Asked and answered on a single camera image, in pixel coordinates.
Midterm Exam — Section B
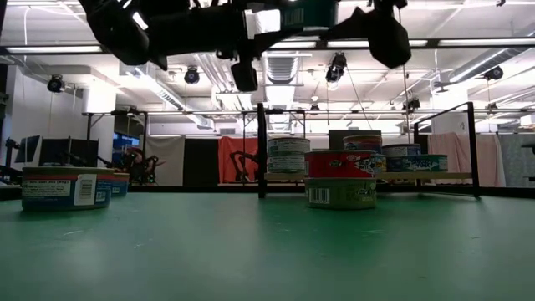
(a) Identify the person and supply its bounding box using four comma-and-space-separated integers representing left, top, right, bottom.
120, 146, 145, 183

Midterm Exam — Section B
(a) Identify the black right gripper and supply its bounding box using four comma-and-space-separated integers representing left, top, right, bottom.
319, 0, 413, 70

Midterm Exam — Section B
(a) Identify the white curtain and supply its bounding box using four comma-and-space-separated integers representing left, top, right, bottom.
144, 134, 186, 187

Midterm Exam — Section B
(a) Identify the silver lid tuna can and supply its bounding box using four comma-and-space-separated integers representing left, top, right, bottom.
386, 154, 449, 174

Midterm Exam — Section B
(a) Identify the orange curtain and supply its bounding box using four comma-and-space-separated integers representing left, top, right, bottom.
218, 135, 259, 185

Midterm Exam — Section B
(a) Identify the black table frame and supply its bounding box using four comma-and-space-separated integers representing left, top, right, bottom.
0, 165, 535, 200

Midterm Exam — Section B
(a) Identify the background robot with green lights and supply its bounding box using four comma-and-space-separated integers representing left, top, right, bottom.
98, 148, 166, 185

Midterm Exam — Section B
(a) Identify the large green tuna can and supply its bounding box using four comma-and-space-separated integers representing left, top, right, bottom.
266, 136, 311, 158

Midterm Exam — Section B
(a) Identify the teal tuna can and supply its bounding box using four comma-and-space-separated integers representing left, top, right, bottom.
244, 0, 340, 37

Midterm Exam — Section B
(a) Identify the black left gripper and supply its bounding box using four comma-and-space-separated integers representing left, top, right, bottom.
146, 0, 318, 93

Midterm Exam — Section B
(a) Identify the beige curtain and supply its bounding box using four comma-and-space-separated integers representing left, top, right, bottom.
426, 132, 507, 188

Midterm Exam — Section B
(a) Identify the grey patterned curtain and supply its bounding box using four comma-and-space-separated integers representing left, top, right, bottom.
497, 132, 535, 188

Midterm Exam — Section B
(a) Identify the large silver lid can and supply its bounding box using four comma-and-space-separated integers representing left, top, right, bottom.
381, 143, 423, 157

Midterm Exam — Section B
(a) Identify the wide black panel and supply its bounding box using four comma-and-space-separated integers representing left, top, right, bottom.
329, 129, 383, 152

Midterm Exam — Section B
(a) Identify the blue red tuna can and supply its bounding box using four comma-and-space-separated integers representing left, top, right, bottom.
20, 166, 115, 212
110, 172, 131, 198

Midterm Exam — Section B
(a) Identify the black partition panel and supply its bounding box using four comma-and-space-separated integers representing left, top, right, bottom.
183, 137, 221, 187

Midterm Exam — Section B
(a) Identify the black monitor back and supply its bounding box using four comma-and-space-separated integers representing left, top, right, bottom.
39, 137, 100, 168

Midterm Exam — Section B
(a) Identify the green Bumble Bee tuna can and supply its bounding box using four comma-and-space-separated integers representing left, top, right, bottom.
266, 156, 307, 175

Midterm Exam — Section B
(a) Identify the white ceiling duct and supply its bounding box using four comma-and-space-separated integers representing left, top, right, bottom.
252, 52, 313, 84

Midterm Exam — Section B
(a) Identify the black background rack frame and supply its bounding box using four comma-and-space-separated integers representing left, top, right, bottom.
83, 109, 150, 176

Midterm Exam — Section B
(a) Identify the thin hanging cable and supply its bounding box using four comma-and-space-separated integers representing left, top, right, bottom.
402, 69, 413, 152

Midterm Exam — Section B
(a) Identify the black metal shelf frame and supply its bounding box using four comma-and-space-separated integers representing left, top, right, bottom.
256, 101, 481, 200

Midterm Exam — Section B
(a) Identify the tilted computer monitor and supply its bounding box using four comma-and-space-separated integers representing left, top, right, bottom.
14, 134, 43, 164

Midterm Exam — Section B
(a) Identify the blue lit screen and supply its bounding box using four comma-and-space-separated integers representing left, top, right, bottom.
112, 132, 139, 148

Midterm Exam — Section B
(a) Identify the green table mat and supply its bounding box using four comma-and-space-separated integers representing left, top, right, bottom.
0, 190, 535, 301

